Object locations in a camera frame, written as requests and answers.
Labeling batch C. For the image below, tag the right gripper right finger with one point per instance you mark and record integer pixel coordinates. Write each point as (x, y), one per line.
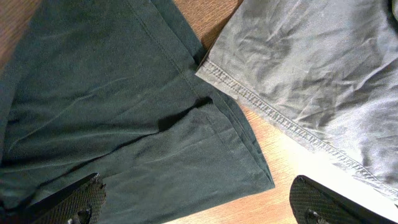
(313, 203)

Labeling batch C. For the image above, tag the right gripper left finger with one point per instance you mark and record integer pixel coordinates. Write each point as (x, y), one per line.
(80, 202)

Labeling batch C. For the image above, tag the black Nike t-shirt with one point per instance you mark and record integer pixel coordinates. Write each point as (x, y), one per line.
(109, 87)

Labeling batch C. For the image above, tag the grey garment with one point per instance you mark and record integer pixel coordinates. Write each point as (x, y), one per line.
(322, 71)

